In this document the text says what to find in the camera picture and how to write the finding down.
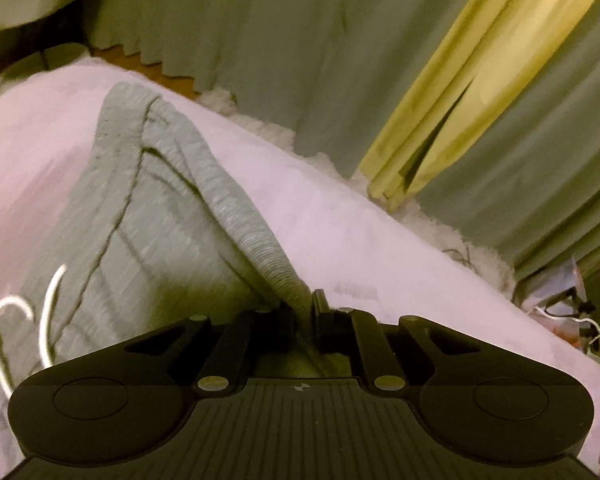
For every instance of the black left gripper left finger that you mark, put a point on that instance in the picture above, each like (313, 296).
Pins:
(260, 320)

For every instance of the pink bed sheet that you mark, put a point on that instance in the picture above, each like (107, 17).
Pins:
(335, 238)

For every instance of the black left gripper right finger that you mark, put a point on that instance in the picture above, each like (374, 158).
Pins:
(413, 354)

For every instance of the white pants drawstring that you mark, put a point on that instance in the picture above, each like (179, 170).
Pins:
(17, 312)

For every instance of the grey-green curtain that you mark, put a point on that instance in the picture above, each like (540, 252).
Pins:
(334, 70)

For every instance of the grey sweatpants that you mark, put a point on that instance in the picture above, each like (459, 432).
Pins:
(156, 230)

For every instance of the yellow curtain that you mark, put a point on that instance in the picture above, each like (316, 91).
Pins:
(492, 51)

